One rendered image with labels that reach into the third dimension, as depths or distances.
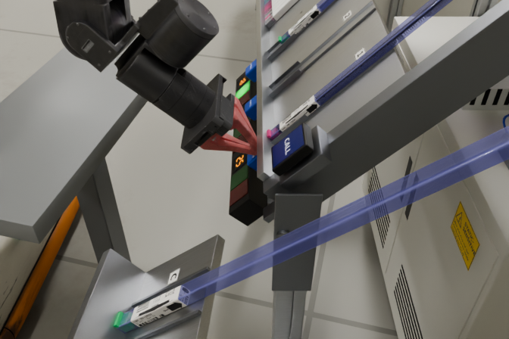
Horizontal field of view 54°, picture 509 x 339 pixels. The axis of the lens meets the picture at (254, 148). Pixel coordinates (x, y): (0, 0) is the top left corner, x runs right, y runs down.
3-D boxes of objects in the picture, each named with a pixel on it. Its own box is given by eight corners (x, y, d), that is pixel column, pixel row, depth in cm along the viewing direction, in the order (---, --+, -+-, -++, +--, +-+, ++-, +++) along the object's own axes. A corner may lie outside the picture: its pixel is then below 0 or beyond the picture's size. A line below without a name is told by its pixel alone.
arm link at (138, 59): (115, 56, 61) (103, 82, 56) (148, 18, 57) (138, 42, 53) (161, 89, 64) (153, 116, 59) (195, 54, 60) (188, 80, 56)
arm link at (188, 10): (93, 12, 61) (59, 37, 54) (148, -58, 55) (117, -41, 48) (168, 79, 64) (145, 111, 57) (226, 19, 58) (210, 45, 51)
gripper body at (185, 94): (230, 80, 65) (185, 45, 62) (227, 126, 57) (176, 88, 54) (198, 110, 68) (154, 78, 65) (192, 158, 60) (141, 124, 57)
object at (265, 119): (298, 206, 62) (256, 177, 59) (278, -4, 113) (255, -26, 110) (305, 201, 62) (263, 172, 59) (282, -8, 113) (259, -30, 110)
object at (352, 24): (290, 191, 61) (272, 178, 59) (274, -16, 112) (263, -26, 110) (422, 95, 52) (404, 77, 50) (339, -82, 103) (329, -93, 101)
